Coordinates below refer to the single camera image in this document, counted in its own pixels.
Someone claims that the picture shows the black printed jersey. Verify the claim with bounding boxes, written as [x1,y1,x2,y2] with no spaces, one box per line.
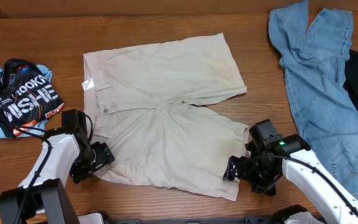
[0,58,65,138]

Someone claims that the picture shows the beige shorts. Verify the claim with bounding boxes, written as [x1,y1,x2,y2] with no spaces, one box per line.
[83,34,249,201]

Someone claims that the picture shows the blue denim jeans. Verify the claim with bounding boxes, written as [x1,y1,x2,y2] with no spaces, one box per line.
[268,1,358,198]

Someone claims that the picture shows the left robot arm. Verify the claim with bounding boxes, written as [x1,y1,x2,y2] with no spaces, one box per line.
[0,110,115,224]

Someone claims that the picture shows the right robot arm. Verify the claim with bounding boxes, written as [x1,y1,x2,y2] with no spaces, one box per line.
[223,119,358,223]

